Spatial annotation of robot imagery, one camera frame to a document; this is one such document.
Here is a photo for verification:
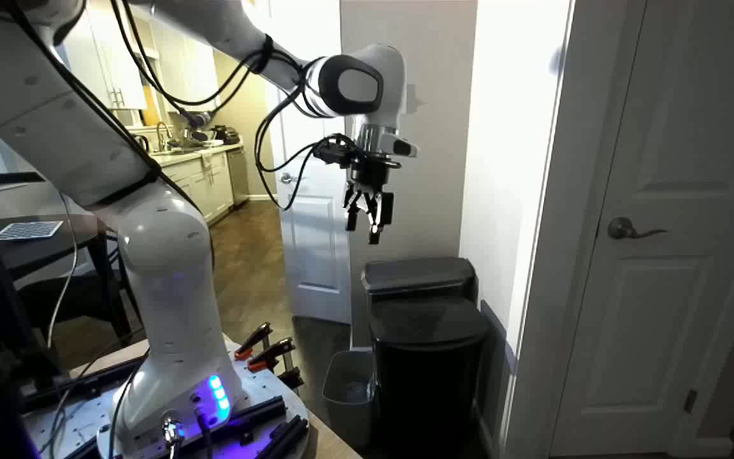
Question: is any grey tablet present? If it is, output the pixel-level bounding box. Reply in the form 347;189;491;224
0;217;67;244

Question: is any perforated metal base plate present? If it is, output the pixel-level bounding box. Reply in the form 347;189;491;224
17;339;322;459

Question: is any black aluminium rail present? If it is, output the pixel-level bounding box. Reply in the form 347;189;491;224
200;393;313;459

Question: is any red black clamp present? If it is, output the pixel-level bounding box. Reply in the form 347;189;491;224
233;319;276;362
245;336;298;376

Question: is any dark grey trash bin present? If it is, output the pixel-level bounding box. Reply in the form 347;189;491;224
360;254;481;326

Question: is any white panel door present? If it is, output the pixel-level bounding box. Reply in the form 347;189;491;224
548;0;734;459

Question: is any black trash bin body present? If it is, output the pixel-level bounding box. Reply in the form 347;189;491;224
369;339;490;459

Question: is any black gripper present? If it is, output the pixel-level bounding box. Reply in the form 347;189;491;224
345;150;406;247

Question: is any metal lever door handle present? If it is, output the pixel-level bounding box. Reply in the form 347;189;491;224
604;214;671;244

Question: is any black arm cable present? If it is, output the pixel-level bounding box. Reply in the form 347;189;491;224
109;0;361;214

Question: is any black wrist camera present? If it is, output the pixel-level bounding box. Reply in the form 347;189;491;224
309;136;361;172

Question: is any white interior door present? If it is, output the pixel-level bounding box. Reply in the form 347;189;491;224
265;0;356;326

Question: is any white hanging cable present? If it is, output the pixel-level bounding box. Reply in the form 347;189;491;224
44;193;81;353

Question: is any white upper kitchen cabinet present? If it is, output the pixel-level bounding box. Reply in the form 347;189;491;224
59;0;149;115

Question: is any dark wooden side table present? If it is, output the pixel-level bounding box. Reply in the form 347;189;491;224
0;210;136;346

